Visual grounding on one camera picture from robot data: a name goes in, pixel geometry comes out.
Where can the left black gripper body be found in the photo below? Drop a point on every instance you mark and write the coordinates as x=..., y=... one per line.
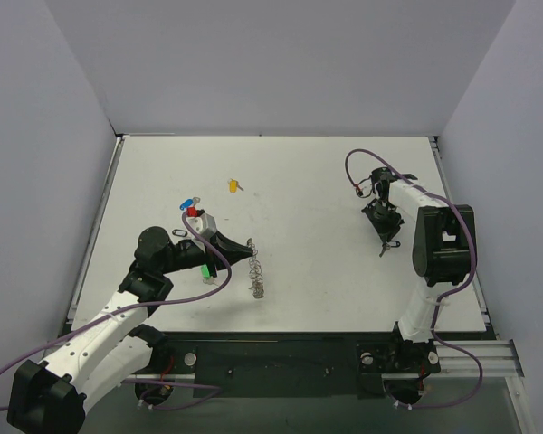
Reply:
x=214, y=250

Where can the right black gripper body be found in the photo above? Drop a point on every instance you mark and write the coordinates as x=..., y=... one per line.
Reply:
x=384, y=227

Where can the black tag key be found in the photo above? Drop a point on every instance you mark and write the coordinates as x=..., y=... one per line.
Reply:
x=387, y=246
x=179, y=233

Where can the metal key organizer disc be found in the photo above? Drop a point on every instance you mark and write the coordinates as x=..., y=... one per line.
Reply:
x=255, y=272

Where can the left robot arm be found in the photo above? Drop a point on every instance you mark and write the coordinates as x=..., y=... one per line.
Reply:
x=55, y=395

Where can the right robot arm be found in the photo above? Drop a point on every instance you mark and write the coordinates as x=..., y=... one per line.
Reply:
x=444, y=245

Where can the green tag key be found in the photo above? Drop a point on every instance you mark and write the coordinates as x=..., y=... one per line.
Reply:
x=207, y=276

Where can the blue tag key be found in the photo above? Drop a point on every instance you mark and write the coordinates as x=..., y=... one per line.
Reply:
x=191, y=202

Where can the yellow tag key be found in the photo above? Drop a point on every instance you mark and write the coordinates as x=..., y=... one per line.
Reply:
x=234, y=186

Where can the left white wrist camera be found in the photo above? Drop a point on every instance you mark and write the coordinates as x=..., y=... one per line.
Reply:
x=200, y=222

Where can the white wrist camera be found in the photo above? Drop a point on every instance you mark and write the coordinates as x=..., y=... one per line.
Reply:
x=363, y=189
x=200, y=222

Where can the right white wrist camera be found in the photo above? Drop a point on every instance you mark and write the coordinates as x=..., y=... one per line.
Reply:
x=363, y=189

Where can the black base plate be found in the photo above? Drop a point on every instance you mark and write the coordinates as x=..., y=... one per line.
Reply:
x=297, y=364

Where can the aluminium frame rail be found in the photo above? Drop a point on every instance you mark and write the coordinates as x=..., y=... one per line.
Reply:
x=498, y=359

